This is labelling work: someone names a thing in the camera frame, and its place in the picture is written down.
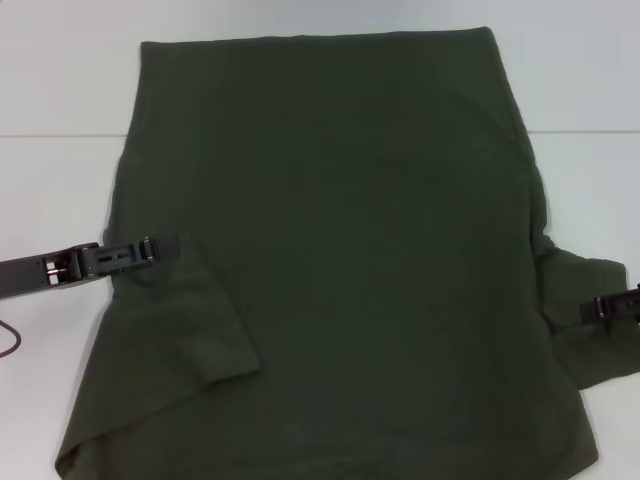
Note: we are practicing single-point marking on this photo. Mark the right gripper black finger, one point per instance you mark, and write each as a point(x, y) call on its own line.
point(617, 307)

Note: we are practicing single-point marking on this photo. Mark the dark green shirt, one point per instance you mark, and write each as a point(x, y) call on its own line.
point(350, 250)

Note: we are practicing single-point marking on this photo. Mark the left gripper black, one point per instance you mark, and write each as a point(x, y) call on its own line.
point(25, 277)

